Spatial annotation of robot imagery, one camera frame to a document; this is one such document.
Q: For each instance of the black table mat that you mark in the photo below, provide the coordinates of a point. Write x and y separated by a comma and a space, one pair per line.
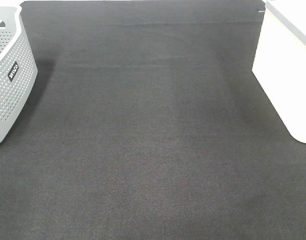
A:
146, 122

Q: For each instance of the white storage box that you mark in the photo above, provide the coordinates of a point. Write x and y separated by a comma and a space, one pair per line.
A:
280, 62

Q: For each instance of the grey perforated laundry basket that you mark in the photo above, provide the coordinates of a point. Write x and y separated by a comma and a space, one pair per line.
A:
18, 69

